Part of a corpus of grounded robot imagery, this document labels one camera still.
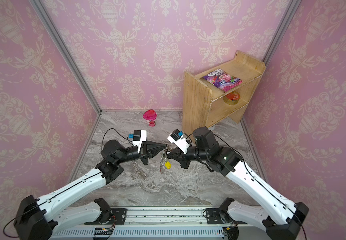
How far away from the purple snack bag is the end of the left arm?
15.3 inches

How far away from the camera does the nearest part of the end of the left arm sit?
560 mm

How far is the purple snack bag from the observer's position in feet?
2.34

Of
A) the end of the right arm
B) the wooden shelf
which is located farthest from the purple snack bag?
the end of the right arm

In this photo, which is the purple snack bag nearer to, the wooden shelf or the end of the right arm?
the wooden shelf

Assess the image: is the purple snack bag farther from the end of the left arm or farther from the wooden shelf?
the end of the left arm
